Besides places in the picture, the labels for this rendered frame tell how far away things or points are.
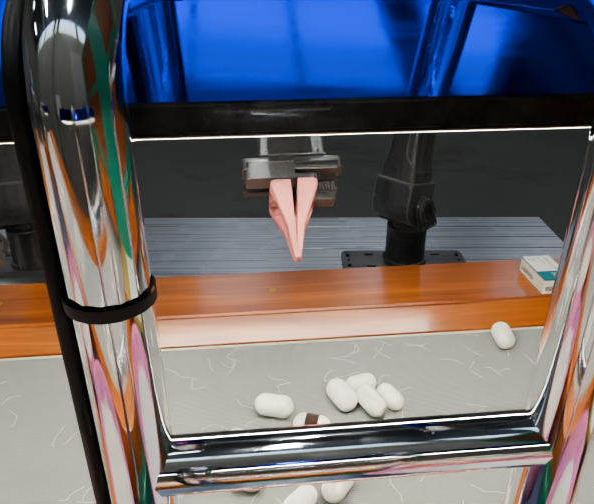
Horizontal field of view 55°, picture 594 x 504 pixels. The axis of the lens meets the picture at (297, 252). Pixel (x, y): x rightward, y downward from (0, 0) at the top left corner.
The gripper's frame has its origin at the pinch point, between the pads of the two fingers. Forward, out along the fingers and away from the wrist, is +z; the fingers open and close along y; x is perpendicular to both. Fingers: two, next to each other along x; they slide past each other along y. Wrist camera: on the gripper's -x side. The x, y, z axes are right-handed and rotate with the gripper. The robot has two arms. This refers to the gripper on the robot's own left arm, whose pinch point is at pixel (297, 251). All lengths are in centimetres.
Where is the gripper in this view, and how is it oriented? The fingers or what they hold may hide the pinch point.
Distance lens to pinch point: 57.4
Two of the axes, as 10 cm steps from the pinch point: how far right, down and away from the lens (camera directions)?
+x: -0.6, 3.9, 9.2
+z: 0.8, 9.2, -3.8
